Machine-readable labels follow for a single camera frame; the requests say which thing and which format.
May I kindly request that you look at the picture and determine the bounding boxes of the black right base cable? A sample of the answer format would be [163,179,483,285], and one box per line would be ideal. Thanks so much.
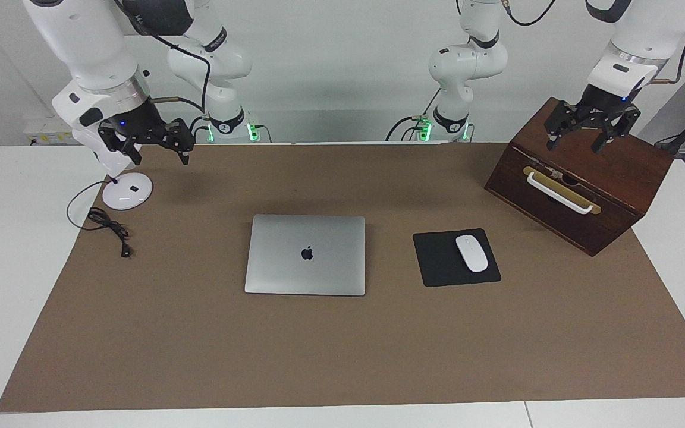
[187,116,212,144]

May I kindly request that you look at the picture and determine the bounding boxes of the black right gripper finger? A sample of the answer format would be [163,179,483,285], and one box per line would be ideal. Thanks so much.
[167,122,192,166]
[114,136,142,166]

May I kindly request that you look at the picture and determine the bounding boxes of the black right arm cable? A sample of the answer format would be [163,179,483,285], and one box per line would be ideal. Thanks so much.
[114,0,211,115]

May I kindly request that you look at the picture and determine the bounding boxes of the black lamp power cable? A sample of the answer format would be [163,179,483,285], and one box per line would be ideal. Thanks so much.
[67,180,132,259]

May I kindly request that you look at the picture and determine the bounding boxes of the white desk lamp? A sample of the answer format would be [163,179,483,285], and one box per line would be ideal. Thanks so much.
[74,128,154,211]

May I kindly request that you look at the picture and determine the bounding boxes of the white computer mouse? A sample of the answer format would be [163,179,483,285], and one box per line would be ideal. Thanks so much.
[455,235,489,273]

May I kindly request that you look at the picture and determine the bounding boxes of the black base cable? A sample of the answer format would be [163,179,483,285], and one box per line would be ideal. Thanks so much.
[385,89,443,142]
[187,116,212,144]

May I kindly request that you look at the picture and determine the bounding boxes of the black left base cable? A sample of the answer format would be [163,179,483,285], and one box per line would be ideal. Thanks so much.
[385,89,443,142]

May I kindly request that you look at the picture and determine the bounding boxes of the silver laptop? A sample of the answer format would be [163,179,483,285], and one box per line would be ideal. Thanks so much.
[244,214,367,297]

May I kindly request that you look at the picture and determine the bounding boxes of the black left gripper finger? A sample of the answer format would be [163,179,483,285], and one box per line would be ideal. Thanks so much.
[546,102,578,150]
[592,106,642,154]

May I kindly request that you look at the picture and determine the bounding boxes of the white power strip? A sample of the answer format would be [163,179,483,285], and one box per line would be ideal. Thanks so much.
[23,116,78,146]

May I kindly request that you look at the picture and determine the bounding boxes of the dark brown wooden box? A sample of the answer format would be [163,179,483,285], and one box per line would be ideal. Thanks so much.
[484,97,675,257]

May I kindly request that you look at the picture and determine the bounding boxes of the black mouse pad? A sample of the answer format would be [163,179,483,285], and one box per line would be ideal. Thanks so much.
[413,228,502,288]

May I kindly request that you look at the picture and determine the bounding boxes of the brown table mat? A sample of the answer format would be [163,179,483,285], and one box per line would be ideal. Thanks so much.
[0,143,685,413]

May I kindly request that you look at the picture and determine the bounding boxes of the white box handle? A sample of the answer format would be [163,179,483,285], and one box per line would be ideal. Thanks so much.
[526,171,594,215]

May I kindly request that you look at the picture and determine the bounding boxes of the brass handle plate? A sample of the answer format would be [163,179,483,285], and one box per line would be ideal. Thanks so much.
[523,166,602,215]

